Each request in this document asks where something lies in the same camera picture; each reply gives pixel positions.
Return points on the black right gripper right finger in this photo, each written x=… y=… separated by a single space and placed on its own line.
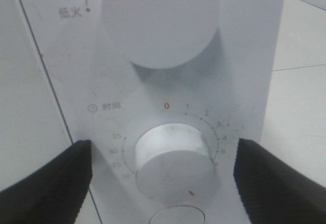
x=272 y=191

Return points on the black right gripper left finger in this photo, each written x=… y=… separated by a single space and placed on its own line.
x=54 y=193

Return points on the white microwave door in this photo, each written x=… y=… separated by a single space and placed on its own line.
x=32 y=129

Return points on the white timer knob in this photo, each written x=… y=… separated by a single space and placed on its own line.
x=173 y=163

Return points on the white microwave oven body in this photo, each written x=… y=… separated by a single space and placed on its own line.
x=106 y=98

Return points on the upper white power knob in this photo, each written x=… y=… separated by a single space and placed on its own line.
x=160 y=34

